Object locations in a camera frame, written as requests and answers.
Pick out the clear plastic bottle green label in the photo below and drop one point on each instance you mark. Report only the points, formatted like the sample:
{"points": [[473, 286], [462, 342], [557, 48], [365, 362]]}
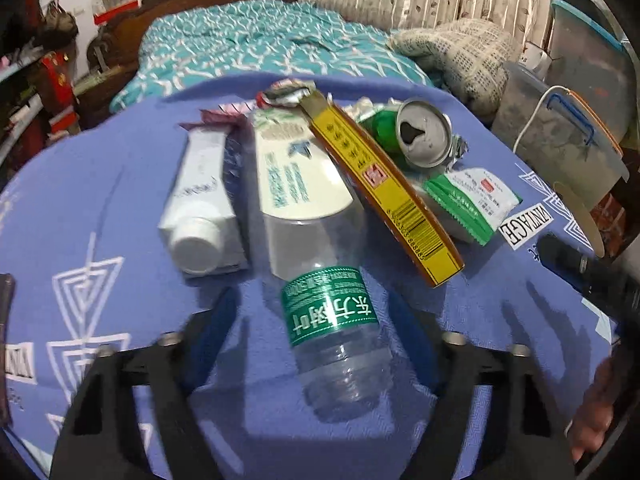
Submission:
{"points": [[314, 232]]}

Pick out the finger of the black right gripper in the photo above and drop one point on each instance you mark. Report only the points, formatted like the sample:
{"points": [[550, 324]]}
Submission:
{"points": [[493, 415]]}

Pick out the white mug with star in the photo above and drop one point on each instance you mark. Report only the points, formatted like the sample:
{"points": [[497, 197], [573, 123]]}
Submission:
{"points": [[536, 60]]}

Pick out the beige round trash bin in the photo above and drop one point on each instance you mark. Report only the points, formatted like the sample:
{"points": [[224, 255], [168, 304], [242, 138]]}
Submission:
{"points": [[582, 216]]}

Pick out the cream grid pattern pillow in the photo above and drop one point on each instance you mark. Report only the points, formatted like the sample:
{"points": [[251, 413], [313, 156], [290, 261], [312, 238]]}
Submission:
{"points": [[467, 56]]}

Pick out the pink crumpled foil wrapper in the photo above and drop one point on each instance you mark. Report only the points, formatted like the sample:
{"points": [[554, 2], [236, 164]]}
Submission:
{"points": [[215, 119]]}

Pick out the upper clear storage box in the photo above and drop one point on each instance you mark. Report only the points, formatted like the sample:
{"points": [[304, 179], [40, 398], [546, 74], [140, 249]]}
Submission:
{"points": [[592, 62]]}

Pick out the teal patterned quilt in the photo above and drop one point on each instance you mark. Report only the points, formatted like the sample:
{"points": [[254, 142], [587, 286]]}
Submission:
{"points": [[181, 50]]}

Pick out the yellow brown cardboard box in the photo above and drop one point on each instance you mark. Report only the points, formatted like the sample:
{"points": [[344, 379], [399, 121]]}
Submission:
{"points": [[386, 190]]}

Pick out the metal shelf with clutter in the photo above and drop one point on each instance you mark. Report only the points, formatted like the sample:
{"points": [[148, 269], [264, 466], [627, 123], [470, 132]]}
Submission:
{"points": [[38, 51]]}

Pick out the dark wooden headboard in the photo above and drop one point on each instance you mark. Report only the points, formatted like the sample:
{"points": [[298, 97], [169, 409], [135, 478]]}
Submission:
{"points": [[119, 39]]}

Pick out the green crushed soda can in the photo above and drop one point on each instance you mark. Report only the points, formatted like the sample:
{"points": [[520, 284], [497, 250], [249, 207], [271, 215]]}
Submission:
{"points": [[414, 133]]}

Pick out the blue patterned bed sheet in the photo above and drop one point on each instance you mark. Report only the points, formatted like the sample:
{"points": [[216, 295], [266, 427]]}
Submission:
{"points": [[79, 235]]}

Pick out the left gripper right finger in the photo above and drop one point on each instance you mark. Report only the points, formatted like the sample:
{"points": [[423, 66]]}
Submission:
{"points": [[614, 292]]}

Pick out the person's right hand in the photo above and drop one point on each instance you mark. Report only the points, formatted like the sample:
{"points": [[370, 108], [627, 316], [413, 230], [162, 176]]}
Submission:
{"points": [[595, 415]]}

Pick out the green white snack packet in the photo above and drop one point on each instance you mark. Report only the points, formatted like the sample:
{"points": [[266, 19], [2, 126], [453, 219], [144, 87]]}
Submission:
{"points": [[476, 198]]}

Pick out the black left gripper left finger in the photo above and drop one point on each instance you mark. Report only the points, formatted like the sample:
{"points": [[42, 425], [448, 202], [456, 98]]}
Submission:
{"points": [[101, 437]]}

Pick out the clear storage box blue handle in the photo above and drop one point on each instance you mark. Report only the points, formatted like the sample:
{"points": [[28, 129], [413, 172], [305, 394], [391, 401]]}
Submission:
{"points": [[550, 131]]}

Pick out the white carton with cap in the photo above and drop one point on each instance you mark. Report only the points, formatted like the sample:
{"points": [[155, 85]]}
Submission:
{"points": [[200, 225]]}

